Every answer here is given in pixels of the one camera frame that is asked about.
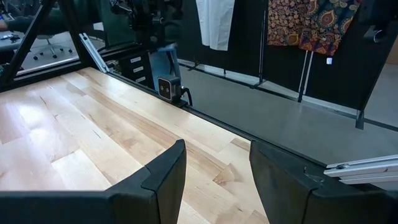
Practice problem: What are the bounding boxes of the silver aluminium bar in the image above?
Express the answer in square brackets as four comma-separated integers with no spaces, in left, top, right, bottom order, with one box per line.
[78,32,110,73]
[323,154,398,190]

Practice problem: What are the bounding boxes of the white hanging cloth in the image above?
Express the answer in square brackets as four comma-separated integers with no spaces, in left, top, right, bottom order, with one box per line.
[195,0,236,52]

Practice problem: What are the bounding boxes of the black drawer cabinet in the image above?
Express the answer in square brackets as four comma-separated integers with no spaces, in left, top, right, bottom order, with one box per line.
[119,51,155,90]

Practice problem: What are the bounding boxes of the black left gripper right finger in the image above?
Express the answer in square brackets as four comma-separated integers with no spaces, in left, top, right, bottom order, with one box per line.
[249,140,398,224]

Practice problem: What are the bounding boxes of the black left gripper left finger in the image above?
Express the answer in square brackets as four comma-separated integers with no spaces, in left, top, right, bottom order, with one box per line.
[0,139,187,224]

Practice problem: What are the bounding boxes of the black table frame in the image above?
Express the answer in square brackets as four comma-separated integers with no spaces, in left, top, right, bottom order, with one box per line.
[0,0,327,166]

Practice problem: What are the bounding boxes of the paisley patterned hanging cloth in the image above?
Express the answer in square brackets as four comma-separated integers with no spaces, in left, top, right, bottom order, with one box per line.
[267,0,364,57]

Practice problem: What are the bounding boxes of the black curtain backdrop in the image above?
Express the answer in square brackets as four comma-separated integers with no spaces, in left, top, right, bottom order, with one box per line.
[177,0,398,111]

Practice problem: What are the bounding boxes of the white stand poles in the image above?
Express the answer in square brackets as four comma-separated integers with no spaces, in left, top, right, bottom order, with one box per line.
[297,49,314,103]

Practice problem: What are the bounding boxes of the black camera cable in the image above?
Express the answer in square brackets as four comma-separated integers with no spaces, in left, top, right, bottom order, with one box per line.
[182,86,194,107]

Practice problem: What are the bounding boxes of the small grey camera box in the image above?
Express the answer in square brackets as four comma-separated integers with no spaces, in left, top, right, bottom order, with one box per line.
[157,75,183,103]

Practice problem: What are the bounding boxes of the grey office chair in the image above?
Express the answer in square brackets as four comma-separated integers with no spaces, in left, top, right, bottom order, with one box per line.
[32,34,74,60]

